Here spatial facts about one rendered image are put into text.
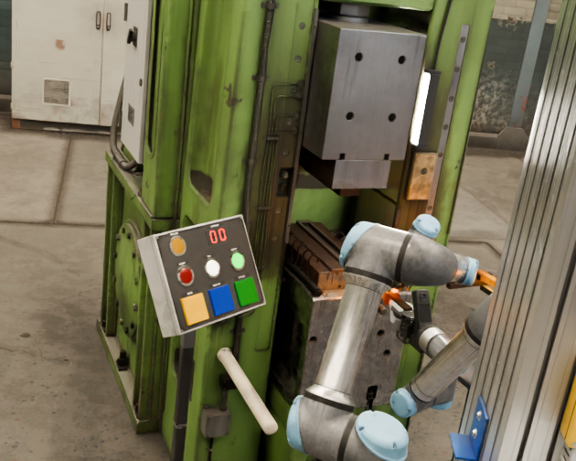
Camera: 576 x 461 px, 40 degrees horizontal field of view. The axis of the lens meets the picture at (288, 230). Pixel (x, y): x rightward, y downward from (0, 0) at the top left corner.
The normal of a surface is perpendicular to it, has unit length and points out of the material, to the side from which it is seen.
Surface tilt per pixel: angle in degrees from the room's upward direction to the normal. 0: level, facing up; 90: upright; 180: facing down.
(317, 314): 90
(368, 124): 90
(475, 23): 90
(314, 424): 59
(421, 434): 0
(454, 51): 90
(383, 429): 7
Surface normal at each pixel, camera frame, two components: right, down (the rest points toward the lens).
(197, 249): 0.69, -0.18
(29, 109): 0.17, 0.37
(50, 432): 0.12, -0.93
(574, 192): -0.06, 0.34
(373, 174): 0.38, 0.36
